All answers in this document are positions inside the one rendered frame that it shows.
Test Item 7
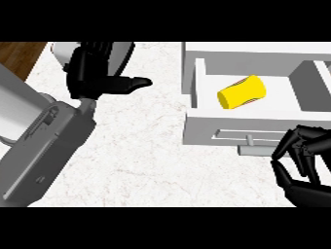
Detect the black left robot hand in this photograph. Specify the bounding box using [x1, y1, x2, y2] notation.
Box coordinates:
[63, 42, 153, 101]

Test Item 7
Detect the white drawer box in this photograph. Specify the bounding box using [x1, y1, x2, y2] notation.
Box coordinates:
[186, 57, 331, 124]

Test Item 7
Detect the white drawer front with handle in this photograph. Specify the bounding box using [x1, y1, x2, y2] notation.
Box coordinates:
[181, 109, 331, 158]

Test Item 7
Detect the yellow cup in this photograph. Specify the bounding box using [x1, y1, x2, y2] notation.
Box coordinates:
[215, 74, 267, 111]

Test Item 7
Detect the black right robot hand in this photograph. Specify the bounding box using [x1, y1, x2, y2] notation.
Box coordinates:
[269, 124, 331, 208]

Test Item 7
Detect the white cabinet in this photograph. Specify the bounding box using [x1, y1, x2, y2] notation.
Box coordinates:
[181, 42, 331, 95]

